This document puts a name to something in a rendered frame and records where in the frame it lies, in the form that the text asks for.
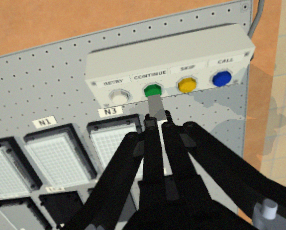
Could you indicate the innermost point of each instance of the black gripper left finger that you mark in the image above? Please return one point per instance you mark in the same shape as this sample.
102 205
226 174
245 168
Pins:
104 205

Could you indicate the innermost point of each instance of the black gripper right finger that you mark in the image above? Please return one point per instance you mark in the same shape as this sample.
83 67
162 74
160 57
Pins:
261 199

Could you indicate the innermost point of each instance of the beige operator button panel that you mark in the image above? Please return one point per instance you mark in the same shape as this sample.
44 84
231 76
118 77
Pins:
171 65

